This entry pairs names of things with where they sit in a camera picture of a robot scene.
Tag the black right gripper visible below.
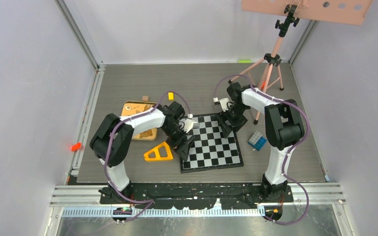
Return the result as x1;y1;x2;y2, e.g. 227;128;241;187
215;104;247;138

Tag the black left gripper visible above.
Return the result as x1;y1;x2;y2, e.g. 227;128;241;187
161;123;195;161

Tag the black white folding chessboard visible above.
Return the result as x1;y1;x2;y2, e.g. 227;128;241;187
180;114;244;174

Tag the tin lid with bears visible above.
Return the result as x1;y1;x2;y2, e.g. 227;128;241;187
121;101;158;141

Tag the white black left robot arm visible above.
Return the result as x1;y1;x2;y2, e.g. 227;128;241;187
90;102;194;204

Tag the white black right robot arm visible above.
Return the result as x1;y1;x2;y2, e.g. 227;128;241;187
213;82;306;202

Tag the blue white lego block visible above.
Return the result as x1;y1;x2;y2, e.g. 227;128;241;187
248;131;267;151

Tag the small yellow block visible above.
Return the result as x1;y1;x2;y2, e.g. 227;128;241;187
167;92;174;101

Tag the red orange block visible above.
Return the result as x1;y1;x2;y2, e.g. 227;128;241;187
70;142;82;152

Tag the pink tripod music stand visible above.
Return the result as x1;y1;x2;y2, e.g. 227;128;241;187
233;0;374;125

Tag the yellow triangular toy frame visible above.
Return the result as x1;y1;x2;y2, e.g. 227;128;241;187
143;142;173;162

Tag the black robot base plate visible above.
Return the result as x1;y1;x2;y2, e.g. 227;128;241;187
99;181;294;211

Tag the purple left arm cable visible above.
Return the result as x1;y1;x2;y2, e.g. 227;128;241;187
102;91;193;224

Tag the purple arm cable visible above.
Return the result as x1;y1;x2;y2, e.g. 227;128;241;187
102;91;193;224
212;74;311;227

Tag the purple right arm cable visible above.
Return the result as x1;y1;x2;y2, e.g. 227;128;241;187
212;74;311;227

